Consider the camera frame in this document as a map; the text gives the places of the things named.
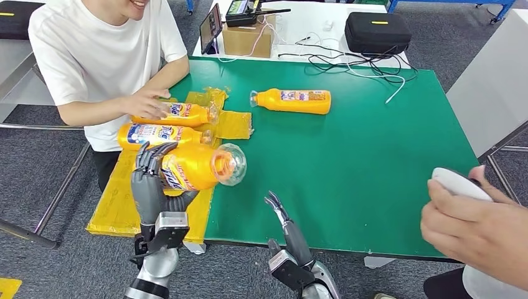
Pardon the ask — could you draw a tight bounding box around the person's right hand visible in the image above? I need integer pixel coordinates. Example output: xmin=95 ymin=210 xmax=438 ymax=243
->
xmin=420 ymin=164 xmax=528 ymax=292
xmin=120 ymin=87 xmax=172 ymax=121

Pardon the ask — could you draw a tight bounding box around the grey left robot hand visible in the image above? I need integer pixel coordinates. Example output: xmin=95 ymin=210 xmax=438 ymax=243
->
xmin=130 ymin=141 xmax=200 ymax=227

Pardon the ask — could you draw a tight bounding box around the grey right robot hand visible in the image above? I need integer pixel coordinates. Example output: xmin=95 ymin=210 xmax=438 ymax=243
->
xmin=263 ymin=190 xmax=316 ymax=269

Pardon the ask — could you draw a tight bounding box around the orange detergent bottle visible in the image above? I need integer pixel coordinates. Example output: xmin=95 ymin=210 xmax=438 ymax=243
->
xmin=131 ymin=101 xmax=219 ymax=128
xmin=249 ymin=87 xmax=332 ymax=116
xmin=116 ymin=122 xmax=214 ymax=152
xmin=159 ymin=142 xmax=248 ymax=192

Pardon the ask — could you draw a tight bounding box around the white handheld device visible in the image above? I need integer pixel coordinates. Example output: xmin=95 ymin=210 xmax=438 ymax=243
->
xmin=431 ymin=167 xmax=494 ymax=203

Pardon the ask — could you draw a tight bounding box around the person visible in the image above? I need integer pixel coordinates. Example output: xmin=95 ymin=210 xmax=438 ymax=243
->
xmin=27 ymin=0 xmax=191 ymax=192
xmin=373 ymin=164 xmax=528 ymax=299

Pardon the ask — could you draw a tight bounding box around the yellow taped mat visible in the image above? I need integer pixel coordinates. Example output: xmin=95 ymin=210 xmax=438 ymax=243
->
xmin=85 ymin=87 xmax=253 ymax=245

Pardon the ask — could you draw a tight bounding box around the black tablet on stand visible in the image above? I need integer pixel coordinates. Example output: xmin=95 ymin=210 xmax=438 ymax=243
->
xmin=199 ymin=3 xmax=224 ymax=55

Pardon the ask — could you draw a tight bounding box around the brown cardboard box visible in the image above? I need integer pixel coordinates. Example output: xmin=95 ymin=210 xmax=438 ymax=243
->
xmin=222 ymin=14 xmax=277 ymax=59

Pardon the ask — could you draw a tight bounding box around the black radio with antenna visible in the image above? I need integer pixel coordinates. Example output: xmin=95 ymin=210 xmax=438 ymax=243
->
xmin=224 ymin=0 xmax=292 ymax=29

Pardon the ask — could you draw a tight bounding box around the pale grey table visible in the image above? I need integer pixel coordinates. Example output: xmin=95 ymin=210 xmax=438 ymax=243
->
xmin=446 ymin=9 xmax=528 ymax=205

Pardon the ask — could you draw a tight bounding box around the black zip case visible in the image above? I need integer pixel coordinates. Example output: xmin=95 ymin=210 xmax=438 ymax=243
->
xmin=344 ymin=11 xmax=413 ymax=57
xmin=0 ymin=0 xmax=45 ymax=41

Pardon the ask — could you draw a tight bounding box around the yellow floor marker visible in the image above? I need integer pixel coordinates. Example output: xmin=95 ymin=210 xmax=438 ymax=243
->
xmin=0 ymin=277 xmax=24 ymax=299

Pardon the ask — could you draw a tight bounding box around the white table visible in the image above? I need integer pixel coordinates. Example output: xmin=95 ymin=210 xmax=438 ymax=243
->
xmin=192 ymin=0 xmax=411 ymax=70

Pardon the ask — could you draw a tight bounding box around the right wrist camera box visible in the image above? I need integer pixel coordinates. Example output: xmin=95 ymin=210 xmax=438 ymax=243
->
xmin=268 ymin=249 xmax=316 ymax=292

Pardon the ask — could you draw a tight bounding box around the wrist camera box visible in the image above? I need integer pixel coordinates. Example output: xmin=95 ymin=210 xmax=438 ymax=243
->
xmin=146 ymin=211 xmax=191 ymax=252
xmin=268 ymin=249 xmax=316 ymax=292

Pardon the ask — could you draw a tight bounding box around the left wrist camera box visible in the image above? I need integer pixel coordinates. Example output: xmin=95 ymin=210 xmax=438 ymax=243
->
xmin=146 ymin=211 xmax=191 ymax=252

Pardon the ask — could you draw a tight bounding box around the white table bracket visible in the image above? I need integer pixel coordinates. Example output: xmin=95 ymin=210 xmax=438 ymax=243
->
xmin=182 ymin=241 xmax=207 ymax=256
xmin=364 ymin=255 xmax=398 ymax=270

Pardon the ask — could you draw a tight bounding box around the thin white cable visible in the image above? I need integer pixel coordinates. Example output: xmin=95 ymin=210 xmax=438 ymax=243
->
xmin=217 ymin=16 xmax=285 ymax=63

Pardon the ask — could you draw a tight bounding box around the grey metal frame table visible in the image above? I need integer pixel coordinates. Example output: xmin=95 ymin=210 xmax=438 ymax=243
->
xmin=0 ymin=39 xmax=96 ymax=250

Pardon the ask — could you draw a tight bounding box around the black cable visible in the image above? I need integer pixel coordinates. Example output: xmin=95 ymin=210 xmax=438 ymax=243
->
xmin=277 ymin=40 xmax=374 ymax=66
xmin=306 ymin=42 xmax=420 ymax=85

